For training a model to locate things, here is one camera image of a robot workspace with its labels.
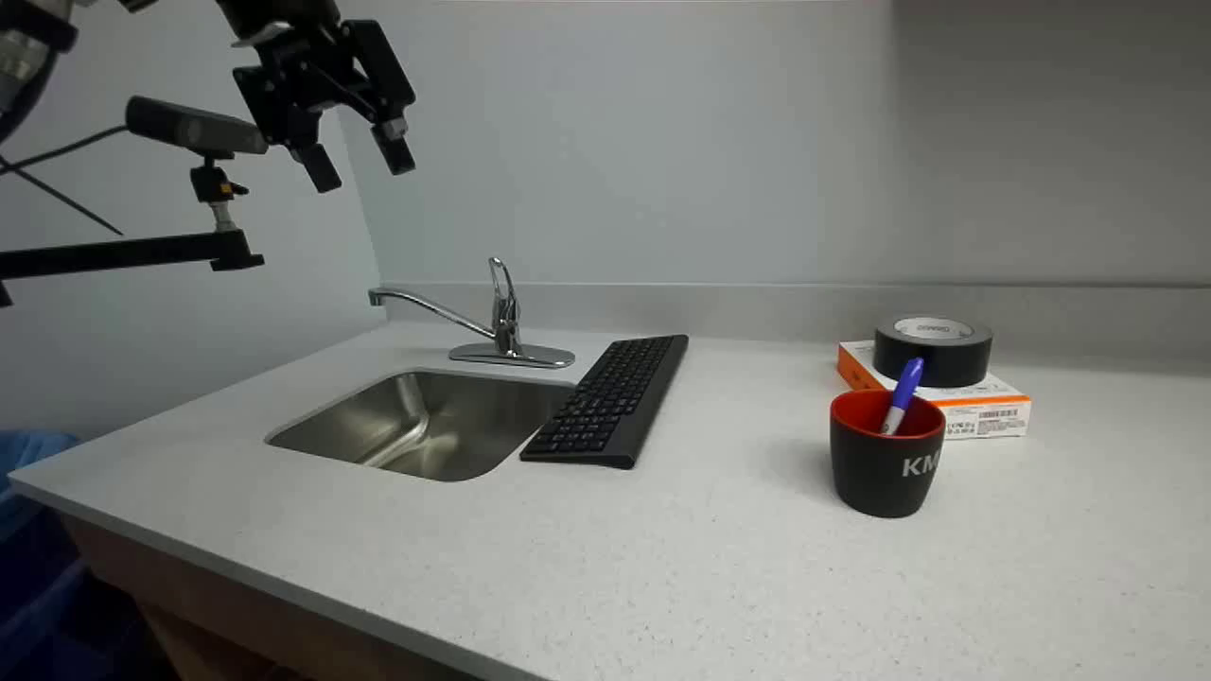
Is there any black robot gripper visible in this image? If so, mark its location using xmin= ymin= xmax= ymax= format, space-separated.
xmin=216 ymin=0 xmax=416 ymax=195

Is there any blue capped white marker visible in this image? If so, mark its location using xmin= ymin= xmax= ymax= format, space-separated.
xmin=882 ymin=355 xmax=923 ymax=437

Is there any black mug red interior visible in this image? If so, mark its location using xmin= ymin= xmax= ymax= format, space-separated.
xmin=831 ymin=395 xmax=945 ymax=518

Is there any chrome sink faucet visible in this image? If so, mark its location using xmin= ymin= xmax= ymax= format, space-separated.
xmin=368 ymin=258 xmax=574 ymax=370

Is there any stainless steel sink basin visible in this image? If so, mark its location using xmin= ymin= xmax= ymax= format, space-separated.
xmin=268 ymin=370 xmax=572 ymax=485

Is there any black computer keyboard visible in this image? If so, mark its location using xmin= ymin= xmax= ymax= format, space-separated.
xmin=524 ymin=335 xmax=689 ymax=468

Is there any orange white cardboard box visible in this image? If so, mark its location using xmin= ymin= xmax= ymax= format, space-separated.
xmin=836 ymin=341 xmax=1032 ymax=444

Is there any black camera on stand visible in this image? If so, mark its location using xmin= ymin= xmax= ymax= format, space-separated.
xmin=127 ymin=100 xmax=268 ymax=156

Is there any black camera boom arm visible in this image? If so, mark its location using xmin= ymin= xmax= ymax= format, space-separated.
xmin=0 ymin=156 xmax=268 ymax=309

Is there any black duct tape roll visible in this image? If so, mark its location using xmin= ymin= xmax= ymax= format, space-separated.
xmin=875 ymin=314 xmax=992 ymax=386

